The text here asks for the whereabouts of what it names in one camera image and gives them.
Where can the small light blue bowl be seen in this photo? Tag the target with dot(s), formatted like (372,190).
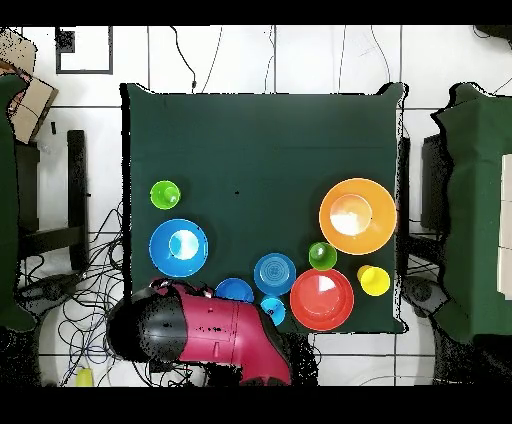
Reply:
(274,274)

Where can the small dark blue bowl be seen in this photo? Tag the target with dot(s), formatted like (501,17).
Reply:
(234,290)

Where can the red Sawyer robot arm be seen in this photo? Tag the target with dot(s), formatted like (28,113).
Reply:
(224,332)

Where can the dark green tablecloth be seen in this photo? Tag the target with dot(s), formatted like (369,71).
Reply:
(260,152)

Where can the smooth green cup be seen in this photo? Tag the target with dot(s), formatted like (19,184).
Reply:
(326,260)

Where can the light blue cup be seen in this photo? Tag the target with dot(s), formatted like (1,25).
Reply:
(272,306)

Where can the ridged green cup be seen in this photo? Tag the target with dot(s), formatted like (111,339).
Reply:
(161,194)

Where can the large blue bowl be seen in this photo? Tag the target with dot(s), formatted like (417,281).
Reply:
(160,252)

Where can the red-orange bowl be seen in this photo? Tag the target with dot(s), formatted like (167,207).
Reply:
(320,308)

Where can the large yellow-orange bowl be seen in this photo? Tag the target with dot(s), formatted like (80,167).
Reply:
(384,226)

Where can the yellow cup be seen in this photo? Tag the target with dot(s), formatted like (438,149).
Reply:
(374,282)

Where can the black equipment cabinet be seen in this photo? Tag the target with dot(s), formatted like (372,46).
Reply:
(434,188)

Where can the grey black stand base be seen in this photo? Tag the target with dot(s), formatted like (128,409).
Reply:
(422,292)
(52,288)

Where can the green cloth side table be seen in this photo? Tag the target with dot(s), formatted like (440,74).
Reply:
(6,200)
(476,200)

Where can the small yellow object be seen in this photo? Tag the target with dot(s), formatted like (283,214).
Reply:
(84,378)

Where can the cardboard box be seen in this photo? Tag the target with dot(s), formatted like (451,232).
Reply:
(30,108)

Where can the white boxes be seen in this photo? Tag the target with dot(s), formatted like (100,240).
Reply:
(507,224)

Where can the black stand frame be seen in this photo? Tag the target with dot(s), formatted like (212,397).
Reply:
(404,200)
(76,180)

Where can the black square floor frame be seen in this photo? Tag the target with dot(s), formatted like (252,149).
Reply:
(84,72)

